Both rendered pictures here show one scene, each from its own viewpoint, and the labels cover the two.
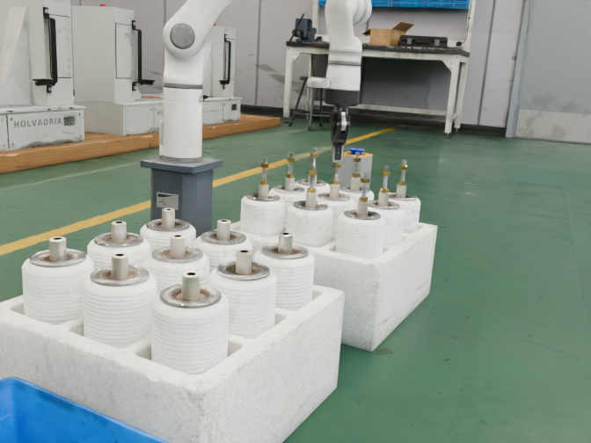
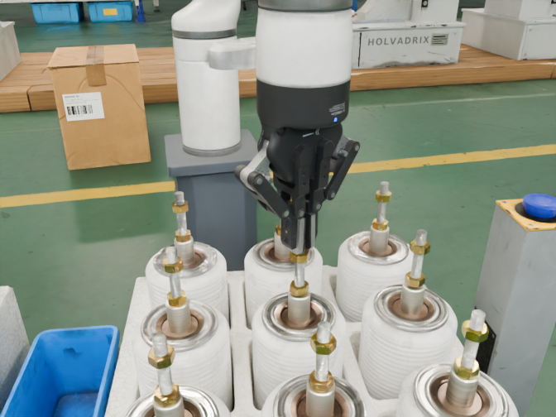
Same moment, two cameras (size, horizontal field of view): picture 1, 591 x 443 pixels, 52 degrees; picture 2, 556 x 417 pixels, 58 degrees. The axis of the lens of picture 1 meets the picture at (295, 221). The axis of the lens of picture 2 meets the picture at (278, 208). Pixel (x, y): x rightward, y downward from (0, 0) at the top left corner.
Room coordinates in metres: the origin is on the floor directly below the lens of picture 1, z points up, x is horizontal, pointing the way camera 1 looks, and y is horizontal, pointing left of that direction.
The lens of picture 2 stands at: (1.10, -0.41, 0.58)
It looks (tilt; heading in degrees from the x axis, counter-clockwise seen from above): 27 degrees down; 56
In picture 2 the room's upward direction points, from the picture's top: straight up
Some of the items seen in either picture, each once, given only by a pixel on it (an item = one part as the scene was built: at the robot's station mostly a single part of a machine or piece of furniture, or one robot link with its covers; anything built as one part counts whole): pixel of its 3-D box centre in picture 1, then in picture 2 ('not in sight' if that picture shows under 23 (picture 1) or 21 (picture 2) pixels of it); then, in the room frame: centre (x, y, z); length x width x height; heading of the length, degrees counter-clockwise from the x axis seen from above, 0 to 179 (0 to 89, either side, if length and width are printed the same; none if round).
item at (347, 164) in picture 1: (351, 210); (510, 320); (1.64, -0.15, 0.16); 0.07 x 0.07 x 0.31; 62
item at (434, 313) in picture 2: (354, 189); (410, 308); (1.45, -0.14, 0.25); 0.08 x 0.08 x 0.01
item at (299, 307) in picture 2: (334, 191); (299, 305); (1.35, -0.08, 0.26); 0.02 x 0.02 x 0.03
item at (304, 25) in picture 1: (304, 29); not in sight; (5.82, 0.03, 0.87); 0.41 x 0.17 x 0.25; 159
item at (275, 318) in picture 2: (333, 197); (299, 315); (1.35, -0.08, 0.25); 0.08 x 0.08 x 0.01
